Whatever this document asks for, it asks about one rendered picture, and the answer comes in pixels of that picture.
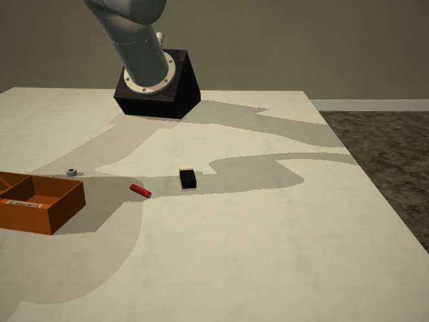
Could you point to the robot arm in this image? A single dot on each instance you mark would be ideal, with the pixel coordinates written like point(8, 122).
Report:
point(135, 42)

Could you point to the red battery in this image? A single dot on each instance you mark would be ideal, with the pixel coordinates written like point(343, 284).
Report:
point(140, 190)

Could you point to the orange open bin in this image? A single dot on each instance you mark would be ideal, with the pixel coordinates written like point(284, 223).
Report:
point(45, 205)

